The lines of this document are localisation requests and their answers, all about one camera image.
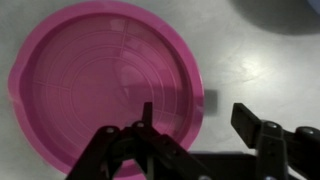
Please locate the pink plastic plate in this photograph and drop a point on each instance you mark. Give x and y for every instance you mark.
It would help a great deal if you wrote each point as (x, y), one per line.
(90, 76)

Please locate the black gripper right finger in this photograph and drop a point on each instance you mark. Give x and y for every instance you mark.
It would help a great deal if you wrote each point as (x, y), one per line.
(273, 150)

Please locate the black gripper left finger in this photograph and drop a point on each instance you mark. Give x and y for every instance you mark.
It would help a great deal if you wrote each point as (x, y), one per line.
(150, 153)

